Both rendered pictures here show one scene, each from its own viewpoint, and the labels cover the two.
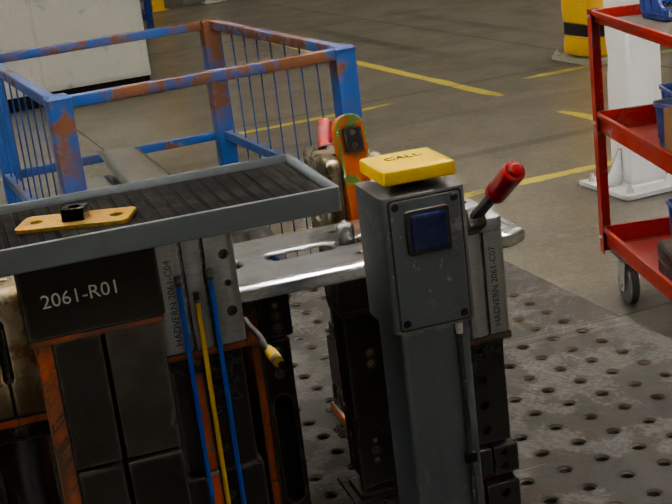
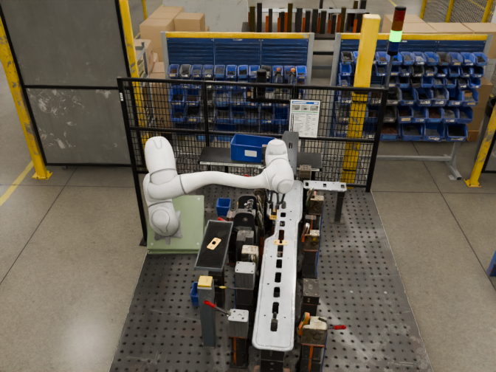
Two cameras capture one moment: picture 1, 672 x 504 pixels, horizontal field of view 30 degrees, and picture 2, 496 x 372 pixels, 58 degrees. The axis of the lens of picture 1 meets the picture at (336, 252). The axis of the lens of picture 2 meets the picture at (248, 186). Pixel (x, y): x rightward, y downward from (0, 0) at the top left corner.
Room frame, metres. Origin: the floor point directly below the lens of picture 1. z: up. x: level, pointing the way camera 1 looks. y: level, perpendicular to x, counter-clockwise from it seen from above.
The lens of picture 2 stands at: (1.71, -1.37, 2.71)
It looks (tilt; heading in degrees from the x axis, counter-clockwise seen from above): 34 degrees down; 112
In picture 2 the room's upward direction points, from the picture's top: straight up
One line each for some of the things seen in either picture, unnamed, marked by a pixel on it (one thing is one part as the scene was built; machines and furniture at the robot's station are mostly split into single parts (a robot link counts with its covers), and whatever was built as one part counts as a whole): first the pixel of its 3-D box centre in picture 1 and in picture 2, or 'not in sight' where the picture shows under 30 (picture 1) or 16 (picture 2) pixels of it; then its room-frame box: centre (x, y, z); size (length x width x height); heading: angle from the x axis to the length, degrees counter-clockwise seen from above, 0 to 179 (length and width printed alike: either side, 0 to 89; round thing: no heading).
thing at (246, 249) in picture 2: (31, 476); (250, 274); (1.05, 0.30, 0.89); 0.13 x 0.11 x 0.38; 15
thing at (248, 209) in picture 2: not in sight; (246, 235); (0.93, 0.54, 0.94); 0.18 x 0.13 x 0.49; 105
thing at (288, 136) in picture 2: not in sight; (289, 153); (0.97, 1.21, 1.17); 0.12 x 0.01 x 0.34; 15
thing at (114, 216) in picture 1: (75, 214); (213, 243); (0.89, 0.19, 1.17); 0.08 x 0.04 x 0.01; 85
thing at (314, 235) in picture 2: not in sight; (309, 254); (1.31, 0.60, 0.87); 0.12 x 0.09 x 0.35; 15
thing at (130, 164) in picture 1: (170, 208); not in sight; (3.64, 0.47, 0.47); 1.20 x 0.80 x 0.95; 21
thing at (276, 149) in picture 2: not in sight; (276, 156); (1.14, 0.41, 1.61); 0.13 x 0.11 x 0.16; 119
